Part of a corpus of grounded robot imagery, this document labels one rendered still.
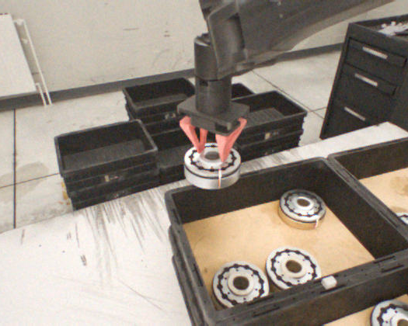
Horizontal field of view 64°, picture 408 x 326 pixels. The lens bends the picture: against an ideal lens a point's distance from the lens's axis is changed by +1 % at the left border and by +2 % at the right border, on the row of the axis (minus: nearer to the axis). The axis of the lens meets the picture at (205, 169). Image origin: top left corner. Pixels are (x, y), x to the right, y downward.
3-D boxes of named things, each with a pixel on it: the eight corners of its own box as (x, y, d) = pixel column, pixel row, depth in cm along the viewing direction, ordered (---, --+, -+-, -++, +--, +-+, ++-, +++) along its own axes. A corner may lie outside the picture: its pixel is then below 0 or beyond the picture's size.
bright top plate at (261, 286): (228, 322, 55) (228, 320, 54) (204, 272, 62) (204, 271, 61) (279, 299, 58) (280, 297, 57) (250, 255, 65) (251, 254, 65)
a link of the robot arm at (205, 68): (187, 29, 47) (204, 39, 43) (229, 23, 49) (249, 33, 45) (189, 76, 51) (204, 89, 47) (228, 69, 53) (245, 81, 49)
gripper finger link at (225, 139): (210, 143, 62) (211, 98, 56) (244, 155, 59) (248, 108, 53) (190, 161, 58) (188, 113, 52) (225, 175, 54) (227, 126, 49)
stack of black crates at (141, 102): (144, 176, 196) (134, 109, 168) (131, 150, 218) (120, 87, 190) (204, 160, 209) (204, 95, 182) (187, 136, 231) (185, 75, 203)
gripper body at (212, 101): (198, 102, 58) (197, 60, 54) (249, 116, 54) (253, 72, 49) (176, 116, 54) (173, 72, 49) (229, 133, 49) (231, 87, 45)
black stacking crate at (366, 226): (210, 359, 54) (210, 324, 47) (167, 229, 76) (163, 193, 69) (401, 289, 64) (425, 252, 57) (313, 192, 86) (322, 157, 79)
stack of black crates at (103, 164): (85, 247, 154) (59, 174, 127) (77, 206, 176) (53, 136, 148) (166, 221, 167) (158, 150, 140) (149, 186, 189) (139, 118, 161)
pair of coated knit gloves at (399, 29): (388, 39, 172) (391, 32, 170) (361, 29, 185) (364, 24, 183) (423, 32, 180) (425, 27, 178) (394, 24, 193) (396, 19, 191)
